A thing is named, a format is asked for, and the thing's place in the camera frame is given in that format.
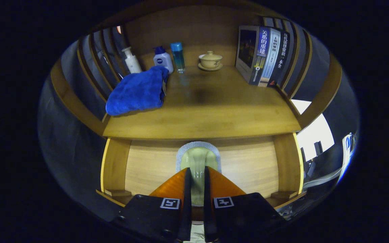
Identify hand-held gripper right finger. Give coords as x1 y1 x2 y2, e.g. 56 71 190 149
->
204 166 287 243

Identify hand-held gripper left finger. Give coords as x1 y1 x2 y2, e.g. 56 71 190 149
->
112 168 192 243

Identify pale green scrubber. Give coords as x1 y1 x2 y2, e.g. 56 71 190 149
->
176 141 222 206

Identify wooden drawer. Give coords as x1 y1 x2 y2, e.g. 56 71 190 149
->
96 133 306 221

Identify wooden countertop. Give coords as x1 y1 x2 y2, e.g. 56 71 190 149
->
103 65 302 139

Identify white drawer unit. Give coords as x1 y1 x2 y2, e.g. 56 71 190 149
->
291 100 335 162

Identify blue towel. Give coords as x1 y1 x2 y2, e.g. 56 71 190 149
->
106 65 170 116

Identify black backdrop cloth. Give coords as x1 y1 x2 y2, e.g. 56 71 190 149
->
38 17 359 216

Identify beige lidded tea cup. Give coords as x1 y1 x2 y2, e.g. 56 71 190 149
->
198 51 223 71

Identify white bottle with blue cap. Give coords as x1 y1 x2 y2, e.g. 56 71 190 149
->
153 46 174 74

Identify teal bottle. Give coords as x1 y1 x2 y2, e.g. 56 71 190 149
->
171 42 186 73

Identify white pump bottle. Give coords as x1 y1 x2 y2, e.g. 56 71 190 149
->
122 47 142 74

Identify pale grey spine book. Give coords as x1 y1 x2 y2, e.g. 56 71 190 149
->
258 28 281 87

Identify blue spine book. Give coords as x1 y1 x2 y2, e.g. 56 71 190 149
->
235 25 270 85

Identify black spine book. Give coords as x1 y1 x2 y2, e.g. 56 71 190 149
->
267 31 294 88

